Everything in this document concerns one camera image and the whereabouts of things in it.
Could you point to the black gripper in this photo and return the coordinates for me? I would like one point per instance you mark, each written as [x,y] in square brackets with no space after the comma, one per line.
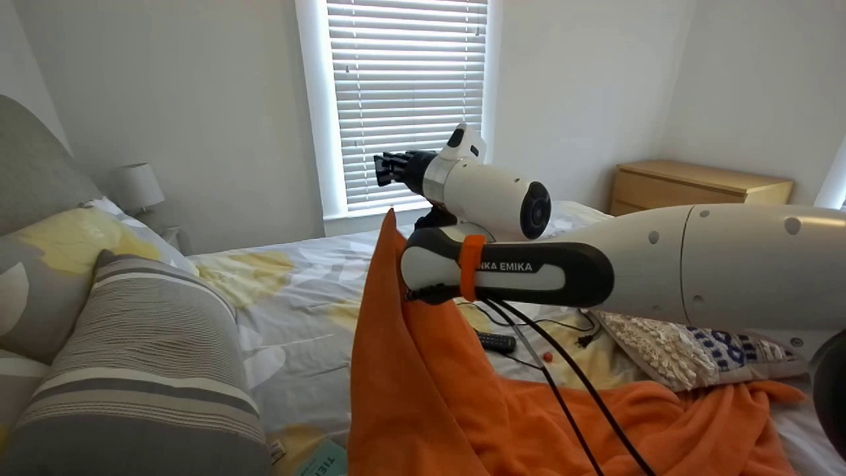
[405,166]

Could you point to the bed with floral comforter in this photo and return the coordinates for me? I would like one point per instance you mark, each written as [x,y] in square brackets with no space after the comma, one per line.
[298,316]

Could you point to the blue white patterned pillow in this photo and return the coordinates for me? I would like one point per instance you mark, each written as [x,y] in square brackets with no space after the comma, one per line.
[698,357]

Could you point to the black remote control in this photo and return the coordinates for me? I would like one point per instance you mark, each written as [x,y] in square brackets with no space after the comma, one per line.
[499,344]

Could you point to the teal booklet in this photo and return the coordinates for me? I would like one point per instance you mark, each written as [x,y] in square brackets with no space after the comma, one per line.
[327,459]

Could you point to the grey striped pillow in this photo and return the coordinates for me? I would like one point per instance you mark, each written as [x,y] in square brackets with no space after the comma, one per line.
[148,385]

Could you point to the white window blinds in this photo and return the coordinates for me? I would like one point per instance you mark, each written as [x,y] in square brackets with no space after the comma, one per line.
[405,73]

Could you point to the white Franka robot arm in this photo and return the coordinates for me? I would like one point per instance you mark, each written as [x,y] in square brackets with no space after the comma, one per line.
[714,264]

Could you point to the wooden dresser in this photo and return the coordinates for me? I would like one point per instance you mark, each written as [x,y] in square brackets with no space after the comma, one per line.
[662,182]

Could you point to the yellow grey floral pillow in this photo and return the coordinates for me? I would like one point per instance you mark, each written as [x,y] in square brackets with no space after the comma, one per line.
[43,284]

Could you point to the grey upholstered headboard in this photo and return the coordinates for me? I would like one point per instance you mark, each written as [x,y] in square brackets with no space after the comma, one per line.
[37,174]

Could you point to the orange towel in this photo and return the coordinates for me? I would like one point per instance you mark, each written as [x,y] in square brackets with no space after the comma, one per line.
[430,402]

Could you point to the bedside lamp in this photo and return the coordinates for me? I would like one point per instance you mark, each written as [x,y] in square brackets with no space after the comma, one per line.
[142,193]

